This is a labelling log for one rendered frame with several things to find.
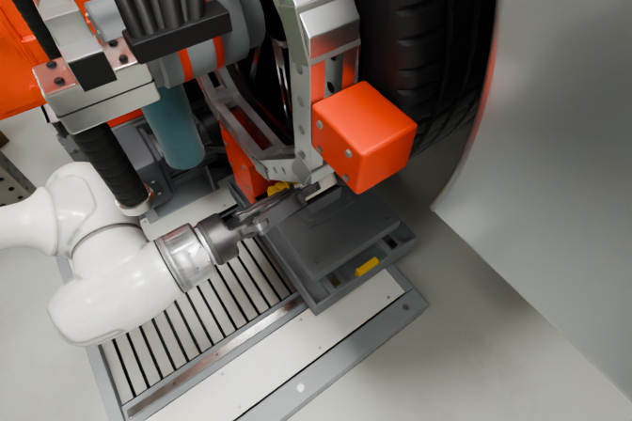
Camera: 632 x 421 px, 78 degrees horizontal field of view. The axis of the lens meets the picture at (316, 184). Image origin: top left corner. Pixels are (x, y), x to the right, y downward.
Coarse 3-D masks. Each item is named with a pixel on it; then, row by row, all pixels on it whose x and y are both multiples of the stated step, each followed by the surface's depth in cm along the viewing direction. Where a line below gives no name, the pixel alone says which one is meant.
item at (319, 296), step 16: (240, 192) 125; (400, 224) 117; (272, 240) 115; (384, 240) 112; (400, 240) 115; (288, 256) 112; (368, 256) 112; (384, 256) 112; (400, 256) 117; (288, 272) 110; (304, 272) 109; (336, 272) 107; (352, 272) 109; (368, 272) 108; (304, 288) 104; (320, 288) 106; (336, 288) 104; (352, 288) 110; (320, 304) 102
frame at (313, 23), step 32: (288, 0) 36; (320, 0) 36; (352, 0) 37; (288, 32) 38; (320, 32) 36; (352, 32) 38; (320, 64) 39; (352, 64) 42; (224, 96) 82; (320, 96) 42; (256, 128) 78; (256, 160) 72; (288, 160) 57; (320, 160) 51
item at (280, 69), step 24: (264, 0) 68; (360, 24) 43; (264, 48) 74; (288, 48) 67; (360, 48) 44; (240, 72) 84; (264, 72) 84; (288, 72) 70; (360, 72) 47; (264, 96) 82; (288, 96) 73; (288, 120) 78
